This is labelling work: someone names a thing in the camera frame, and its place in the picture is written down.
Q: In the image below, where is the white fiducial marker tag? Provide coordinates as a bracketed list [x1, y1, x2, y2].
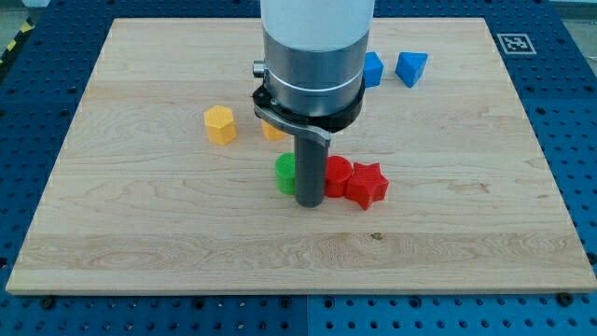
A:
[496, 33, 536, 55]

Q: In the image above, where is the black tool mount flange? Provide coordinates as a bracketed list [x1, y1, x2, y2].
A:
[253, 80, 366, 143]

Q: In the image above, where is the wooden board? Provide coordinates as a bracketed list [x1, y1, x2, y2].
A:
[6, 18, 596, 295]

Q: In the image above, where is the yellow hexagon block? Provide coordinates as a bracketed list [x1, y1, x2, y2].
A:
[203, 105, 237, 145]

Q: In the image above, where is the black bolt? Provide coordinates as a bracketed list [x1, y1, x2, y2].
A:
[39, 296, 55, 310]
[556, 292, 575, 307]

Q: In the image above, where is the red circle block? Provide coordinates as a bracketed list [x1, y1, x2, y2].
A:
[325, 156, 353, 198]

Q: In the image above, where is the black bolt front right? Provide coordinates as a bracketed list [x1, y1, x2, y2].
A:
[556, 292, 575, 307]

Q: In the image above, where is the blue triangle block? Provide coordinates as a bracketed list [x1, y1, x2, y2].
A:
[395, 52, 428, 88]

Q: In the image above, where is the green circle block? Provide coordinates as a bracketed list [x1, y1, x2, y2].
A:
[274, 152, 296, 195]

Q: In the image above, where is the blue cube block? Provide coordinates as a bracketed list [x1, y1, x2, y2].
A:
[363, 51, 383, 88]

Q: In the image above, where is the red star block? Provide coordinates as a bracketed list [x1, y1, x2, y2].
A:
[344, 162, 389, 210]

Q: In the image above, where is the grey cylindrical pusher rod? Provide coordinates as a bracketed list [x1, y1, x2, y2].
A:
[294, 135, 329, 208]

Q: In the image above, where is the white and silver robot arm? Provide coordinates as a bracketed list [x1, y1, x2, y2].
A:
[253, 0, 375, 208]

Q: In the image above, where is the yellow block behind arm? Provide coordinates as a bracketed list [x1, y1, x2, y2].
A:
[260, 119, 287, 141]

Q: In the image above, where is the black bolt front left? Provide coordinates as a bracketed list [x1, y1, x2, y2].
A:
[39, 296, 55, 310]

